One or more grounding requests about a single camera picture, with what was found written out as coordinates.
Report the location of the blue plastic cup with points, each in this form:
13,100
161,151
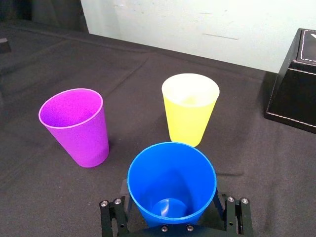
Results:
172,172

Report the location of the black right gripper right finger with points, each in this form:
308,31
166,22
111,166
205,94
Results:
234,214

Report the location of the black table cloth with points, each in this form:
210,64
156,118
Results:
74,61

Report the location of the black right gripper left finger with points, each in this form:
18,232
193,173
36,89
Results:
111,214

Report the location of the black stitched leather box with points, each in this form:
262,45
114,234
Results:
296,86

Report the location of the yellow plastic cup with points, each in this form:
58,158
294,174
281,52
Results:
187,118

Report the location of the purple plastic cup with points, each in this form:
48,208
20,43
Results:
76,123

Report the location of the small black block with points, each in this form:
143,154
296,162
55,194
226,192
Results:
4,45

